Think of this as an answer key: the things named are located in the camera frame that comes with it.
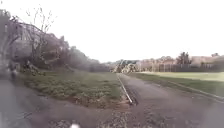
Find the pale bushes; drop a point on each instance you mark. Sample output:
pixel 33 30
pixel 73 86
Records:
pixel 125 68

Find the pale path edging strip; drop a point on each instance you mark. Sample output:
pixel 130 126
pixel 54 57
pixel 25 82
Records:
pixel 200 92
pixel 125 90

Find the grass patch with weeds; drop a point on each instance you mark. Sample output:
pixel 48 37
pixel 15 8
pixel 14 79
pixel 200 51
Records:
pixel 73 86

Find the grey gravel path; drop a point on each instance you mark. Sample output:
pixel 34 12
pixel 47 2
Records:
pixel 156 106

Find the wood of dark trees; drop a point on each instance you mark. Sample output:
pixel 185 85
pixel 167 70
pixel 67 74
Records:
pixel 50 50

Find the dark tree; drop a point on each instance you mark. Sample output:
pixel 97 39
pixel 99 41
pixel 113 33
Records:
pixel 183 58

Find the robot's own part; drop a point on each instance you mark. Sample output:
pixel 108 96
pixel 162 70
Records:
pixel 75 126

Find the green grass field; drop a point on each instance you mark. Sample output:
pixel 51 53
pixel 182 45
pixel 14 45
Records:
pixel 200 83

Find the building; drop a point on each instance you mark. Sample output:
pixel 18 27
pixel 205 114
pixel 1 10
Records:
pixel 203 60

